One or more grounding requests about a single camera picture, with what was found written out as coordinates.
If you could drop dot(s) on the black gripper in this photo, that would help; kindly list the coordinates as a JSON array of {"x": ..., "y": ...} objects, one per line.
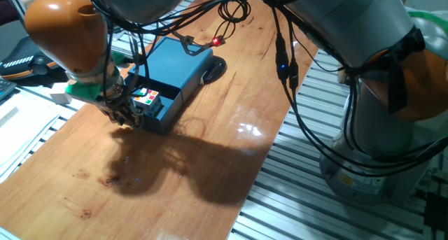
[{"x": 120, "y": 108}]

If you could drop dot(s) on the blue-grey sliding drawer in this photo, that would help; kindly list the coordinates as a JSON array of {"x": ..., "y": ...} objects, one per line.
[{"x": 168, "y": 110}]

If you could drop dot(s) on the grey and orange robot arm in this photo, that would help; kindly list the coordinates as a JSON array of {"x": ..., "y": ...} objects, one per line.
[{"x": 350, "y": 19}]

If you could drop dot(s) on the forearm in dark sleeve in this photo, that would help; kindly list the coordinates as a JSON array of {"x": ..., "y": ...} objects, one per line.
[{"x": 8, "y": 14}]

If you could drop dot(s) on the blue-grey drawer case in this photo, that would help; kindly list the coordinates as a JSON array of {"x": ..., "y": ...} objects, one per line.
[{"x": 175, "y": 61}]

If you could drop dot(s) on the white Rubik's cube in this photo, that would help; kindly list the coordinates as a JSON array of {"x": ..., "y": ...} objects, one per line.
[{"x": 148, "y": 100}]

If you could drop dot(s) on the medium wooden block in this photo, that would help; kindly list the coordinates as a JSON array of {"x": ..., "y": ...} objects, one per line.
[{"x": 61, "y": 98}]

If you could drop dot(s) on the glossy wooden board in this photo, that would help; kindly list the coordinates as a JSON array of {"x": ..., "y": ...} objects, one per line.
[{"x": 105, "y": 205}]

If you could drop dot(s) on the black oval plastic base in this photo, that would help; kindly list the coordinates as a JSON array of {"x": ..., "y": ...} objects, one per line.
[{"x": 215, "y": 69}]

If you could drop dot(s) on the white paper stack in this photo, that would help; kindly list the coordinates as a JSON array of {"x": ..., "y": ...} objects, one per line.
[{"x": 24, "y": 135}]

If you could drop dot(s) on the flat wooden strip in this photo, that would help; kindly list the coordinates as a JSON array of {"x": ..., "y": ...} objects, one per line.
[{"x": 8, "y": 117}]

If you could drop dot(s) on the black and orange teach pendant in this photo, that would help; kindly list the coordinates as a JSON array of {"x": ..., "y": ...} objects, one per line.
[{"x": 21, "y": 63}]

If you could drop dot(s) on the black keyboard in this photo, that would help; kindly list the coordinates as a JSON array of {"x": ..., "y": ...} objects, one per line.
[{"x": 6, "y": 89}]

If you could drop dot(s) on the slanted grey metal bar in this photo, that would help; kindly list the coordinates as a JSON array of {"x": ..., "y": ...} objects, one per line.
[{"x": 14, "y": 0}]

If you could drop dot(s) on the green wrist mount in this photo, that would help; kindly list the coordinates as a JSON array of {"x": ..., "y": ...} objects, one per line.
[{"x": 82, "y": 91}]

